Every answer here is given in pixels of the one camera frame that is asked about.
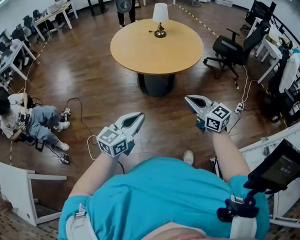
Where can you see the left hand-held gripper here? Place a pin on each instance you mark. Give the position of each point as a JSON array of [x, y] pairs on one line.
[[107, 136]]

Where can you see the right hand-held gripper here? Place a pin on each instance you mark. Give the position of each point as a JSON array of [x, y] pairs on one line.
[[218, 120]]

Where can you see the black office chair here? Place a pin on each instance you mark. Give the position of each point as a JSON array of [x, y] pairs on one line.
[[227, 49]]

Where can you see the person's left forearm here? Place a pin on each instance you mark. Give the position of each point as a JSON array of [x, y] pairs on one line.
[[95, 174]]

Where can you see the person's right forearm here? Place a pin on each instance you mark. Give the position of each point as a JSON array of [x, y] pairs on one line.
[[227, 156]]

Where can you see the black high-back chair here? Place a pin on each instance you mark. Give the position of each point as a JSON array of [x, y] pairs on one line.
[[261, 12]]

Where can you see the white power strip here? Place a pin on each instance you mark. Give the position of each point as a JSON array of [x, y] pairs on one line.
[[239, 107]]

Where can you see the person's white shoe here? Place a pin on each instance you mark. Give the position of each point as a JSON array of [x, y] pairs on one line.
[[189, 157]]

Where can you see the spare hand-held gripper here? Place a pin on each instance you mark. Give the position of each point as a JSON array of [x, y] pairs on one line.
[[66, 114], [64, 158]]

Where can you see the round wooden table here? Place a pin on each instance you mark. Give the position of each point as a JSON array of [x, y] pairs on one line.
[[155, 51]]

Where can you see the person's turquoise shirt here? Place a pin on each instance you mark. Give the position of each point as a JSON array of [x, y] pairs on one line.
[[160, 196]]

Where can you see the striped floor tape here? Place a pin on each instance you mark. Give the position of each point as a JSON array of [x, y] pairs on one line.
[[197, 21]]

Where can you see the narrow white desk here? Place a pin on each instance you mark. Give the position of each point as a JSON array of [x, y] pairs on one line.
[[268, 54]]

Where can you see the black clothes rack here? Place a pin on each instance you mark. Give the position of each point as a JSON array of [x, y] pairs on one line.
[[290, 94]]

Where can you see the white garment on rack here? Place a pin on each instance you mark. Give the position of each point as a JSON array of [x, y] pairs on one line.
[[290, 71]]

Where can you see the white shade table lamp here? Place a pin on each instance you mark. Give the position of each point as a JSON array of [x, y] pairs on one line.
[[160, 12]]

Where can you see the black screen device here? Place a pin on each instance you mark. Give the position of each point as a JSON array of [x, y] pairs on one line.
[[280, 165]]

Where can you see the overturned white table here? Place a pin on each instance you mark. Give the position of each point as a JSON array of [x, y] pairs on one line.
[[15, 184]]

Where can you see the long white desk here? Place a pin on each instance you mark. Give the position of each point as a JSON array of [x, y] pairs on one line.
[[12, 59], [56, 11]]

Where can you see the white desk with rail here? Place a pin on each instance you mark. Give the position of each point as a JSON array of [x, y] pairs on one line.
[[255, 151]]

